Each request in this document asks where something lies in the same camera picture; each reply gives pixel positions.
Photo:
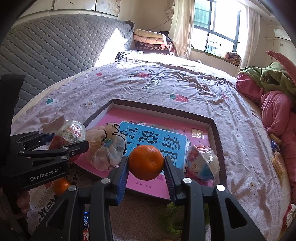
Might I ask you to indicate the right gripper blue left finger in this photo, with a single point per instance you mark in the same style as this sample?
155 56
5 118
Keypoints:
118 177

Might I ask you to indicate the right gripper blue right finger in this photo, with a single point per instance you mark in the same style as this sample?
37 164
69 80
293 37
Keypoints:
173 176

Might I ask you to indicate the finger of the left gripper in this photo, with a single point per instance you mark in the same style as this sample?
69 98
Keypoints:
70 151
30 141

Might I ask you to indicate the red bowl toy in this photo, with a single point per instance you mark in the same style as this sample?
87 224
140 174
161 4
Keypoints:
71 132

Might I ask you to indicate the white blue bowl toy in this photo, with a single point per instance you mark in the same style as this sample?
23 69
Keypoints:
202 162

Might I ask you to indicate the orange tangerine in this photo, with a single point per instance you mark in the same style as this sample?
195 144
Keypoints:
145 162
60 186

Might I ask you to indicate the beige mesh drawstring pouch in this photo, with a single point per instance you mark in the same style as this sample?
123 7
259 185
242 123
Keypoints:
106 146

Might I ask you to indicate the blue Oreo snack packet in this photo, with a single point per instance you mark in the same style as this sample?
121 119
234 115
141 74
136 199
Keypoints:
86 226

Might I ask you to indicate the person's left hand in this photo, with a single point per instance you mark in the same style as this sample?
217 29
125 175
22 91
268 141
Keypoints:
23 202

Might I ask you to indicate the pink and blue book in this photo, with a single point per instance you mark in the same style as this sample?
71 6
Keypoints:
170 134

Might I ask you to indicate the shallow grey cardboard box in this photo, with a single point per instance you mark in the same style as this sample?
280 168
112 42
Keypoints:
215 143

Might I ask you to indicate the pink strawberry print bedsheet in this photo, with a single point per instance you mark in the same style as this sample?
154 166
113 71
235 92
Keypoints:
251 177

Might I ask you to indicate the grey quilted headboard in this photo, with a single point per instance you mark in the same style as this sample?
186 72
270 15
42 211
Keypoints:
52 48

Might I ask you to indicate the yellow wrapped biscuit packet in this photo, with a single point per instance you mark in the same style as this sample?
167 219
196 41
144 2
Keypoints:
279 168

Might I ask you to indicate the small blue snack packet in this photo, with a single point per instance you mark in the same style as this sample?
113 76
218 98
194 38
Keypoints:
274 146

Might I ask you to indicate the orange wrapped snack bar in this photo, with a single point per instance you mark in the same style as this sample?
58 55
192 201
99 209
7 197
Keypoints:
275 138

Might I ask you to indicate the white red scrunchie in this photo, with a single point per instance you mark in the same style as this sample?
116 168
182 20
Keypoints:
289 216

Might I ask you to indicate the pink crumpled duvet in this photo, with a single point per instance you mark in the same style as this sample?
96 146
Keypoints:
277 117

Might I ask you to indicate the floral cushion on windowsill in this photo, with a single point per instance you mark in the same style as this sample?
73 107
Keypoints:
233 58

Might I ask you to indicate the stack of folded blankets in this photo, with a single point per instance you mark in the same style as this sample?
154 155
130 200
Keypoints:
153 42

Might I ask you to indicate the green blanket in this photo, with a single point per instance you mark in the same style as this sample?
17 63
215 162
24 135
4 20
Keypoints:
272 77

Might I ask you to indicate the cream left curtain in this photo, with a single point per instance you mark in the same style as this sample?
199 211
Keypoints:
181 14

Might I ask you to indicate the cream curtain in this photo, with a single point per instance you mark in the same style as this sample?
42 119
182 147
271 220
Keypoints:
181 14
251 36

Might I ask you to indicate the painted overhead cabinet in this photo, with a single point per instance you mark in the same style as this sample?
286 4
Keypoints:
111 7

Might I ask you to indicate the dark framed window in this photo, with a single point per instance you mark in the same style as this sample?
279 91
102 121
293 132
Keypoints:
216 26

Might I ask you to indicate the pink curved pillow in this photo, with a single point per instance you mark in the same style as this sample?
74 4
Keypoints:
285 62

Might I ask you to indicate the cream right curtain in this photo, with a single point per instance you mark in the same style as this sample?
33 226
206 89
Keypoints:
251 36

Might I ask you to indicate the white wall air conditioner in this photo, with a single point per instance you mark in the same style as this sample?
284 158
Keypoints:
279 33

